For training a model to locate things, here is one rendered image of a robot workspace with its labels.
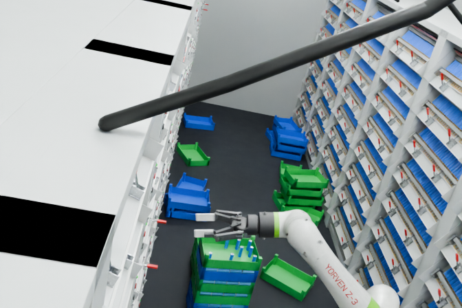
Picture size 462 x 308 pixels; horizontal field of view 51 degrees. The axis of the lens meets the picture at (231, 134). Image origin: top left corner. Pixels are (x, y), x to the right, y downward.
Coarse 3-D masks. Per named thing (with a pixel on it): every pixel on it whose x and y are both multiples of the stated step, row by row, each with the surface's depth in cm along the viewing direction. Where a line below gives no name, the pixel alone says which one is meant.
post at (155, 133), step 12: (96, 48) 112; (108, 48) 114; (120, 48) 116; (132, 48) 118; (156, 60) 113; (168, 60) 115; (168, 84) 118; (156, 120) 117; (156, 132) 119; (144, 204) 127; (132, 288) 139
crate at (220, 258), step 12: (204, 240) 265; (252, 240) 268; (204, 252) 259; (216, 252) 261; (228, 252) 263; (252, 252) 267; (204, 264) 247; (216, 264) 249; (228, 264) 250; (240, 264) 251; (252, 264) 252
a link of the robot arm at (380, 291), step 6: (372, 288) 181; (378, 288) 180; (384, 288) 179; (390, 288) 180; (372, 294) 178; (378, 294) 177; (384, 294) 176; (390, 294) 177; (396, 294) 179; (378, 300) 174; (384, 300) 174; (390, 300) 175; (396, 300) 177; (384, 306) 171; (390, 306) 172; (396, 306) 175
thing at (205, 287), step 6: (198, 276) 257; (198, 282) 254; (198, 288) 254; (204, 288) 254; (210, 288) 255; (216, 288) 256; (222, 288) 256; (228, 288) 257; (234, 288) 258; (240, 288) 258; (246, 288) 259; (252, 288) 260
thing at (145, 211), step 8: (144, 208) 127; (144, 216) 128; (136, 224) 127; (136, 232) 124; (136, 240) 122; (136, 248) 119; (128, 256) 113; (128, 264) 111; (128, 272) 111; (120, 280) 108; (128, 280) 109; (120, 288) 106; (120, 296) 104; (120, 304) 102
